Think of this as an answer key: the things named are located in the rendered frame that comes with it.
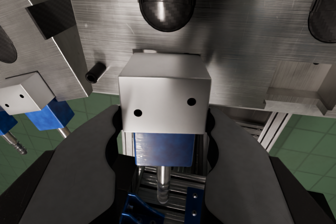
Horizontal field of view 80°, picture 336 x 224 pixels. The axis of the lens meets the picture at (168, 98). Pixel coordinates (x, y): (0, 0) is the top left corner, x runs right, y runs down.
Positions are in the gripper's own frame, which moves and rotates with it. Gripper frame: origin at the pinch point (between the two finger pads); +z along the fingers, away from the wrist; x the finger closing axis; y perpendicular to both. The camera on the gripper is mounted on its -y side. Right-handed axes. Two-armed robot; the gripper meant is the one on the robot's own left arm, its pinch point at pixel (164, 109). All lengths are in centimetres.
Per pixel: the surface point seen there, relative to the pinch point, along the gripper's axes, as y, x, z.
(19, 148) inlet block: 16.7, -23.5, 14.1
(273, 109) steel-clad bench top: 7.5, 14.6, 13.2
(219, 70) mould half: -1.1, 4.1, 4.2
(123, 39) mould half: -3.0, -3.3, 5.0
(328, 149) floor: 83, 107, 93
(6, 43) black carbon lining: -0.8, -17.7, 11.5
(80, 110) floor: 74, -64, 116
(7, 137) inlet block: 14.2, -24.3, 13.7
